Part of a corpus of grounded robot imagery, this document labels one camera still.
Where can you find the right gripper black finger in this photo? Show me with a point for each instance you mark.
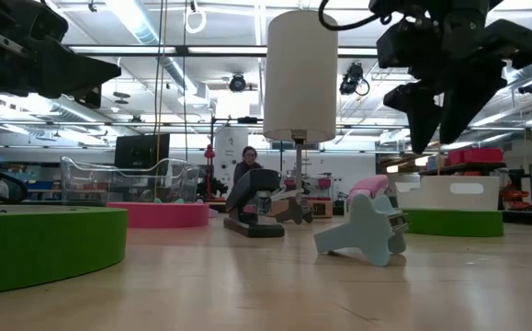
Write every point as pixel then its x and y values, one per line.
pixel 467 101
pixel 419 115

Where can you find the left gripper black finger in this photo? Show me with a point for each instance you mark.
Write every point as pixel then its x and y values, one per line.
pixel 72 73
pixel 88 97

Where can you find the light blue staple remover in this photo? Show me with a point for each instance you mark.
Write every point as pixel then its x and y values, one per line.
pixel 362 230

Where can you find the reddish pink tape roll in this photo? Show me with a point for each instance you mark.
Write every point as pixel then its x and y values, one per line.
pixel 164 216

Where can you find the black stapler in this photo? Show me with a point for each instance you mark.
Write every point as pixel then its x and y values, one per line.
pixel 252 186

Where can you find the black background robot arm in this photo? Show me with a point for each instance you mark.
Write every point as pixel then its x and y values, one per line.
pixel 212 187

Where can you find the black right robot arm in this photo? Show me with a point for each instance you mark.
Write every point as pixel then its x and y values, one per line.
pixel 454 7

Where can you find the red storage bins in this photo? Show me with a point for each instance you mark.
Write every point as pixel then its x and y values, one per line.
pixel 477 156

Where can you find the black monitor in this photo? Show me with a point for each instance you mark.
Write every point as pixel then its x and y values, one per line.
pixel 141 151

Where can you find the black ceiling spotlight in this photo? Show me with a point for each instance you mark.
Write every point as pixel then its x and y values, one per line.
pixel 353 78
pixel 237 83

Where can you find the white plastic bin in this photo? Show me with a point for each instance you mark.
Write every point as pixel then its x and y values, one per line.
pixel 431 195

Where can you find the clear plastic bin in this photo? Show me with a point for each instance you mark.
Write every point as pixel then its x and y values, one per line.
pixel 86 184

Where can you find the white shade table lamp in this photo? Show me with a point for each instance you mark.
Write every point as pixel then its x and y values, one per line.
pixel 300 73

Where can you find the red stand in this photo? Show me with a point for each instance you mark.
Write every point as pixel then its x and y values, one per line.
pixel 209 154

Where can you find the black overhead frame crossbar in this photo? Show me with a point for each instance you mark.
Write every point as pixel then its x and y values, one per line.
pixel 182 50

